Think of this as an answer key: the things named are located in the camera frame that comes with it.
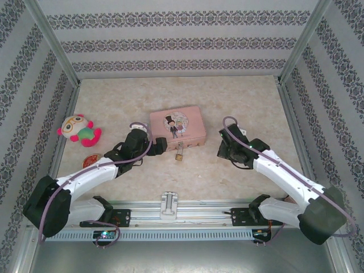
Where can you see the pink wedding cartoon tin box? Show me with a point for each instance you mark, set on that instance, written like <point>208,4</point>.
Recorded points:
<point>159,122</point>

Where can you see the small brass padlock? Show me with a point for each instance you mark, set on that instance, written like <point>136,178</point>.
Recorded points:
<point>179,157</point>

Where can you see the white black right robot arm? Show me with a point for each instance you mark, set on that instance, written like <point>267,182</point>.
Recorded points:
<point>284,174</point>

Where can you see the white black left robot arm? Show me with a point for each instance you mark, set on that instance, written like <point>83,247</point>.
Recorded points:
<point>85,174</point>

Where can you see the red round disc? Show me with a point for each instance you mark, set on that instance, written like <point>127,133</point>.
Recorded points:
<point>89,162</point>

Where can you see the white pink plush toy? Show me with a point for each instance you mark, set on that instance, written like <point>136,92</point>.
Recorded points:
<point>82,133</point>

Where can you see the small circuit board green light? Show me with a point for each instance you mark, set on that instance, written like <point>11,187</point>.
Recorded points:
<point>105,235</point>

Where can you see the grey metal sheet panel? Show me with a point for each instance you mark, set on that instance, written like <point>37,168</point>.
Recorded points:
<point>182,257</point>

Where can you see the white plastic bracket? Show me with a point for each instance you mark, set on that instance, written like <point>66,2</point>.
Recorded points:
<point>169,204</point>

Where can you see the aluminium frame side rail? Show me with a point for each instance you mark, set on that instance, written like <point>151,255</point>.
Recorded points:
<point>298,136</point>
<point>65,136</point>

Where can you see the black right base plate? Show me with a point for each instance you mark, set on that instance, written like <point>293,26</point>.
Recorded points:
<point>241,219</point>

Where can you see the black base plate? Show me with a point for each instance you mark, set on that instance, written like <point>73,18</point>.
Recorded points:
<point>122,217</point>
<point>241,219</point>

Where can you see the aluminium mounting rail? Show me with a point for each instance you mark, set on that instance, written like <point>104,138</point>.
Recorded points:
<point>199,213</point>

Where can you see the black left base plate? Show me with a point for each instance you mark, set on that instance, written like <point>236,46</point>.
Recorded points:
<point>122,217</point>

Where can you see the aluminium frame post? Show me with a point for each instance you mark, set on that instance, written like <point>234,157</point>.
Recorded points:
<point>305,39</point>
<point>51,39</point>

